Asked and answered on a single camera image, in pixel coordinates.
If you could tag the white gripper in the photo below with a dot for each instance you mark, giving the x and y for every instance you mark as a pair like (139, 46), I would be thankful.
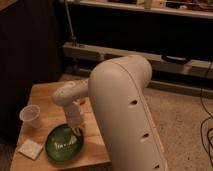
(74, 117)

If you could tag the green ceramic bowl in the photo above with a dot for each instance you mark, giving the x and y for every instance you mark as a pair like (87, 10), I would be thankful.
(62, 144)

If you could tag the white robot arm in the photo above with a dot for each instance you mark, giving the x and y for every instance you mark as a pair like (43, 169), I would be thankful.
(115, 90)

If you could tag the wooden table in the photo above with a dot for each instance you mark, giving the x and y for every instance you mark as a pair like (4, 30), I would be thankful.
(92, 157)

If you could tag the clear plastic cup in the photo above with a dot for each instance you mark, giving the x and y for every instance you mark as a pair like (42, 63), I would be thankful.
(30, 115)

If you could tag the white lower shelf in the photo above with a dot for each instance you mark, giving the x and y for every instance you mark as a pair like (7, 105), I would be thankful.
(98, 54)

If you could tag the white shelf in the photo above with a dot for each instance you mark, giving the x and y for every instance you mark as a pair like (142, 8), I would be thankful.
(133, 7)
(98, 54)

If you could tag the metal shelf pole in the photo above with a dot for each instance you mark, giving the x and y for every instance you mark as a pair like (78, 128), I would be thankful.
(72, 35)

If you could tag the white upper shelf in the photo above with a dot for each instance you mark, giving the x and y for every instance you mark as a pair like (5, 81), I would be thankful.
(133, 7)

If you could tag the black handle object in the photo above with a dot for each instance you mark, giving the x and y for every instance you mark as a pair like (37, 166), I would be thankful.
(176, 60)

